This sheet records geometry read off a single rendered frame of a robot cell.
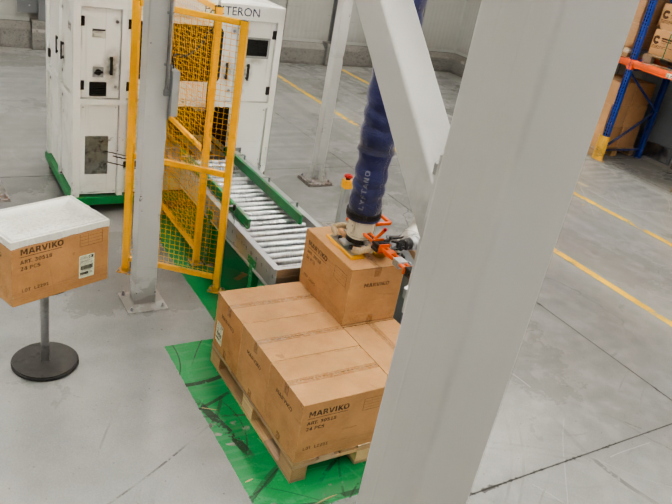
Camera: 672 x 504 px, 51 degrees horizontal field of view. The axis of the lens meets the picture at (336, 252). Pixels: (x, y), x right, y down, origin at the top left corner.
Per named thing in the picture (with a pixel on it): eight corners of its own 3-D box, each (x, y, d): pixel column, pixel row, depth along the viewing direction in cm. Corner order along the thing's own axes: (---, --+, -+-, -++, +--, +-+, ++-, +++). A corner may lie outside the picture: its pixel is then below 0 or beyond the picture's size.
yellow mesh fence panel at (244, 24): (115, 271, 557) (125, -3, 466) (120, 266, 566) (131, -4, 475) (221, 295, 553) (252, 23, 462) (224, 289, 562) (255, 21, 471)
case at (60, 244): (12, 308, 384) (10, 243, 366) (-24, 277, 404) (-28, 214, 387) (107, 278, 428) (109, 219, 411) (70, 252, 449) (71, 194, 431)
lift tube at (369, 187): (339, 211, 447) (369, 46, 402) (367, 209, 459) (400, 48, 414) (357, 225, 431) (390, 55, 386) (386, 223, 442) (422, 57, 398)
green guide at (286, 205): (224, 154, 681) (224, 145, 677) (234, 154, 687) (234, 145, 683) (299, 224, 563) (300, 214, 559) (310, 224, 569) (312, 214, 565)
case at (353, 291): (298, 279, 484) (307, 227, 467) (347, 273, 504) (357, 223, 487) (341, 326, 439) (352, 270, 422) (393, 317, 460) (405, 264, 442)
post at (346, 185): (321, 287, 592) (342, 178, 548) (328, 286, 595) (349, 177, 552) (325, 291, 587) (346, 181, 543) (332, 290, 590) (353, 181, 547)
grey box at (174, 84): (160, 107, 473) (163, 63, 460) (168, 107, 475) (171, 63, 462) (170, 116, 458) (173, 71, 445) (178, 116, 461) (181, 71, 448)
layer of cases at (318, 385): (212, 342, 469) (218, 291, 452) (338, 321, 521) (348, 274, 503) (292, 463, 381) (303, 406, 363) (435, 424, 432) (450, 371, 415)
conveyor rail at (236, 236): (166, 170, 659) (167, 151, 650) (171, 170, 661) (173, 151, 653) (271, 293, 488) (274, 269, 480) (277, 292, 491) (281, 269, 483)
